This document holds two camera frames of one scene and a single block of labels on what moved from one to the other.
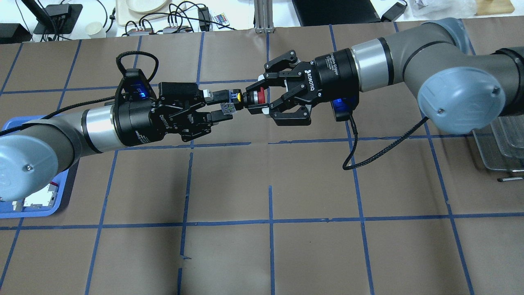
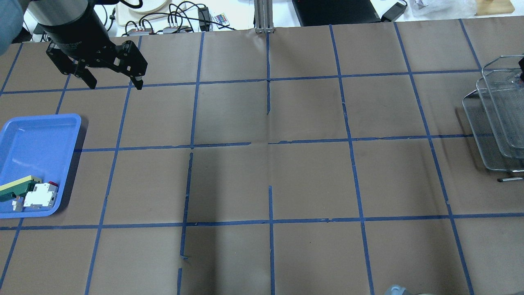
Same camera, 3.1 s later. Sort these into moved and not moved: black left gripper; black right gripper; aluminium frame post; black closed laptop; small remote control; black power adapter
Moved: black left gripper; black right gripper
Not moved: black power adapter; black closed laptop; aluminium frame post; small remote control
